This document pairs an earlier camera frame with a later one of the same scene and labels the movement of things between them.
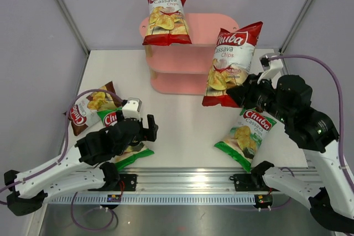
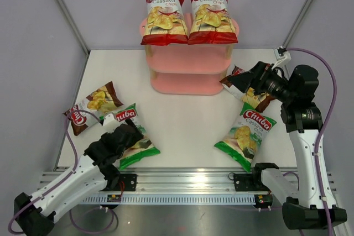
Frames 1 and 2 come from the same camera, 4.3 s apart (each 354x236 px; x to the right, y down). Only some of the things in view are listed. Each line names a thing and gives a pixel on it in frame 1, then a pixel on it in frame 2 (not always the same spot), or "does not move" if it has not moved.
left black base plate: [127, 183] does not move
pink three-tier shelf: [184, 69] does not move
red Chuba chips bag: [167, 24] does not move
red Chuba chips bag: [232, 64] -> [212, 22]
